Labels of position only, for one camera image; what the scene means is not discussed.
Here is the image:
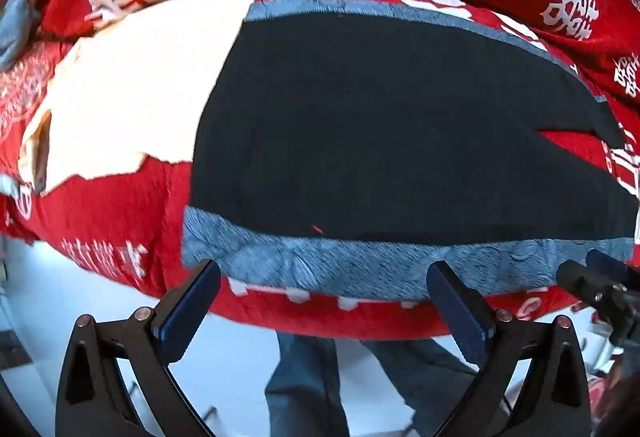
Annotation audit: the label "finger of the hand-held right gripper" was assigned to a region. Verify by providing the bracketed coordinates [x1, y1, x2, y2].
[586, 248, 640, 287]
[556, 259, 613, 305]

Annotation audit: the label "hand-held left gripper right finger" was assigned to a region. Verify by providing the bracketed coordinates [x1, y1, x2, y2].
[426, 259, 593, 437]

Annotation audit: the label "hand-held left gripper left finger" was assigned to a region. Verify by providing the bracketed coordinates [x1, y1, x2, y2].
[55, 259, 222, 437]

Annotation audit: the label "black pants with grey trim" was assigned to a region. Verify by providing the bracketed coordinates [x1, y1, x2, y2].
[181, 0, 638, 302]

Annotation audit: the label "red printed blanket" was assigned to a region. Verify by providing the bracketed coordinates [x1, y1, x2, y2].
[0, 0, 640, 343]

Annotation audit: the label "person's blue jeans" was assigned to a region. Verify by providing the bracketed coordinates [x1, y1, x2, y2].
[264, 331, 482, 437]

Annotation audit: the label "cream cloth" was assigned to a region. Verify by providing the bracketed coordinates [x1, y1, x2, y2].
[17, 0, 258, 198]

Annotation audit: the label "grey cloth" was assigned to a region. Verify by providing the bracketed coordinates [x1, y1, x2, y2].
[0, 0, 43, 73]

